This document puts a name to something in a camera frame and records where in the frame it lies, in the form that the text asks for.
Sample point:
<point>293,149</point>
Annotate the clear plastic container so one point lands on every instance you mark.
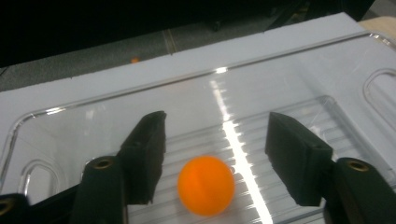
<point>280,102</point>

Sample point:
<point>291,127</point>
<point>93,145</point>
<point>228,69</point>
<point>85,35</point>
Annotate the orange ball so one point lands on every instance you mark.
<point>206,186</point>

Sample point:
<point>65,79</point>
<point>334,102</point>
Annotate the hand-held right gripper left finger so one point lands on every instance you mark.
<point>143,155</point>

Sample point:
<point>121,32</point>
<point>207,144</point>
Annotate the wooden table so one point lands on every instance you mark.
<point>381,23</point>

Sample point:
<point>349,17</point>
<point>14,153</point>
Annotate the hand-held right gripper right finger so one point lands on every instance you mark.
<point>295,161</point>

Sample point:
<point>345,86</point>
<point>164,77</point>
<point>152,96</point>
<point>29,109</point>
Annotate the white board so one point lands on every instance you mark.
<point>155,73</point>

